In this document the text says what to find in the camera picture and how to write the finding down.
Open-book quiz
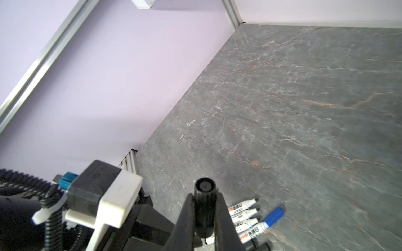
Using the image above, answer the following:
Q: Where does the blue capped whiteboard marker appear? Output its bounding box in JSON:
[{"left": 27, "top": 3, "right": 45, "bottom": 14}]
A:
[{"left": 239, "top": 207, "right": 285, "bottom": 244}]

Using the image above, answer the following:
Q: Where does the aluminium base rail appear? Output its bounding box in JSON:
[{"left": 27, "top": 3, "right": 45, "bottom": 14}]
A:
[{"left": 118, "top": 149, "right": 139, "bottom": 175}]

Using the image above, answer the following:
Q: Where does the black corrugated left cable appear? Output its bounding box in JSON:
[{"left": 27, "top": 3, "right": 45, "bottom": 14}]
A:
[{"left": 0, "top": 168, "right": 95, "bottom": 251}]

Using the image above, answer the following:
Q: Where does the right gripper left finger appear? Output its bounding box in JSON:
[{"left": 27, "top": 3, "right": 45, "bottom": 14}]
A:
[{"left": 163, "top": 193, "right": 195, "bottom": 251}]

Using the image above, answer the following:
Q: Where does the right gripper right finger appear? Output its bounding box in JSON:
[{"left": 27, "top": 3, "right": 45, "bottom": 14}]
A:
[{"left": 214, "top": 192, "right": 245, "bottom": 251}]

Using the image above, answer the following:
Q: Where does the white marker pen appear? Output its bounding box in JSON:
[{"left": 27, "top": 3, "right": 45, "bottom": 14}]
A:
[
  {"left": 228, "top": 198, "right": 259, "bottom": 216},
  {"left": 205, "top": 235, "right": 215, "bottom": 245},
  {"left": 235, "top": 218, "right": 260, "bottom": 234},
  {"left": 231, "top": 208, "right": 260, "bottom": 223}
]

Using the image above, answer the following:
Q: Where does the aluminium frame profile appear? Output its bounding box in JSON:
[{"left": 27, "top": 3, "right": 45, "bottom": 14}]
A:
[
  {"left": 221, "top": 0, "right": 402, "bottom": 28},
  {"left": 1, "top": 0, "right": 99, "bottom": 132}
]

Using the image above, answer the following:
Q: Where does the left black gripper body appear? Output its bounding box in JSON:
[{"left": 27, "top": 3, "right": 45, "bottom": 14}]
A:
[{"left": 97, "top": 188, "right": 174, "bottom": 251}]

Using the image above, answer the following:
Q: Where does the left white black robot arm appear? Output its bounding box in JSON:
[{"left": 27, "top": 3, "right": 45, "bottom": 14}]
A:
[{"left": 1, "top": 188, "right": 174, "bottom": 251}]

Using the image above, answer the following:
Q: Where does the white mesh square basket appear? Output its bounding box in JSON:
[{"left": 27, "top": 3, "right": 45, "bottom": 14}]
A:
[{"left": 131, "top": 0, "right": 157, "bottom": 9}]

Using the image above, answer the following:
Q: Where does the aluminium frame profile left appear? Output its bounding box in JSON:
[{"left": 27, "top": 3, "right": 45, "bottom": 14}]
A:
[{"left": 1, "top": 0, "right": 99, "bottom": 132}]

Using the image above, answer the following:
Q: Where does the aluminium frame profile back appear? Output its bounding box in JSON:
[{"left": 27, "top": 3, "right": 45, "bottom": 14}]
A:
[{"left": 221, "top": 0, "right": 402, "bottom": 28}]

